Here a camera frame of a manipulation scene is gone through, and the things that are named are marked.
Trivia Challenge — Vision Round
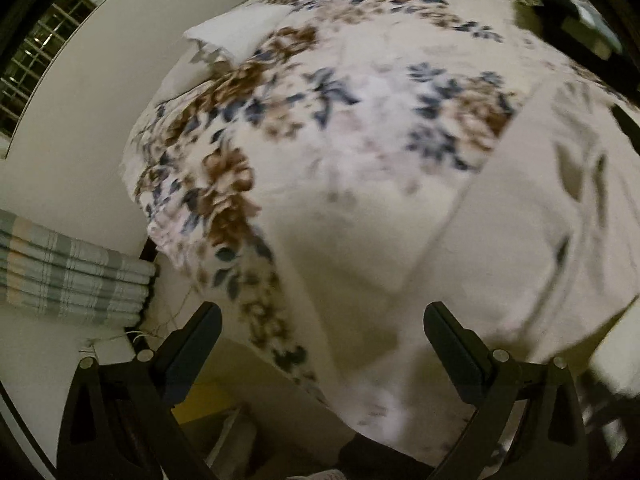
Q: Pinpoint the white printed shirt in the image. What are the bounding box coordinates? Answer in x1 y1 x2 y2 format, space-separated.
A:
398 78 639 367

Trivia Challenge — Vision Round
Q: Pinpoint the black striped garment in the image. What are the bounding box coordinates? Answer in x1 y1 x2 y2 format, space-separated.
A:
533 0 624 61

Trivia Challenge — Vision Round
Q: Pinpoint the grey-green striped curtain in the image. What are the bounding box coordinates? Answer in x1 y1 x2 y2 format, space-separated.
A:
1 210 156 328

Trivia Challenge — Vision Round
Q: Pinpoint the floral bed sheet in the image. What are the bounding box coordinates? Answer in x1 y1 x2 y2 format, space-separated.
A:
122 0 638 463

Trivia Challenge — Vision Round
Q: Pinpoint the white paper sheet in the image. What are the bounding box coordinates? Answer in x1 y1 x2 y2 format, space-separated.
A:
183 3 293 65

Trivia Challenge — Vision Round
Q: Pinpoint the window with metal grille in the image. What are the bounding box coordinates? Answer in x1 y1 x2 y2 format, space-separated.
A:
1 0 96 139

